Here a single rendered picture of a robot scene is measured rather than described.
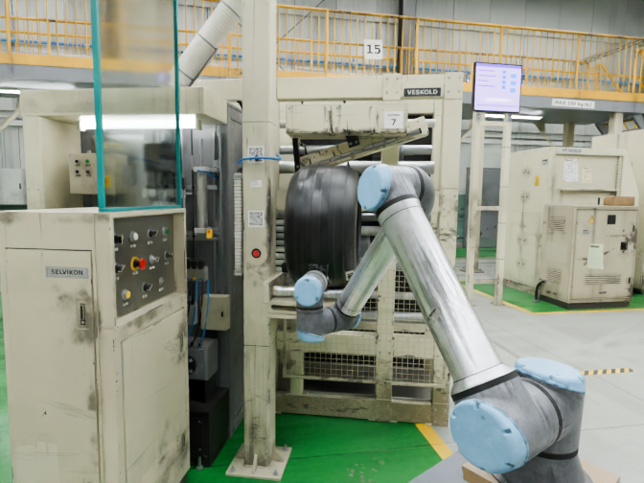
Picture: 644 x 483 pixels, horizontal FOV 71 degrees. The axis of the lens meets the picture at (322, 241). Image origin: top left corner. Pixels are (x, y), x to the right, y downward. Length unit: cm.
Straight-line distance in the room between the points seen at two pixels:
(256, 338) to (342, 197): 80
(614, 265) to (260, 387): 510
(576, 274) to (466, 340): 520
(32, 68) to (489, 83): 613
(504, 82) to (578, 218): 182
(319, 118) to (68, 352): 148
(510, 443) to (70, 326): 132
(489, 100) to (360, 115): 365
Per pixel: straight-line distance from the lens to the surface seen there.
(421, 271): 106
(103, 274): 159
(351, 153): 242
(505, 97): 594
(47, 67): 785
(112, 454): 179
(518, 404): 103
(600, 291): 646
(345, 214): 184
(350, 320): 156
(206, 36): 259
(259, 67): 216
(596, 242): 632
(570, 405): 117
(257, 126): 211
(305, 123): 233
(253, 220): 210
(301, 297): 146
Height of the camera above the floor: 133
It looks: 6 degrees down
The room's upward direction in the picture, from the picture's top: 1 degrees clockwise
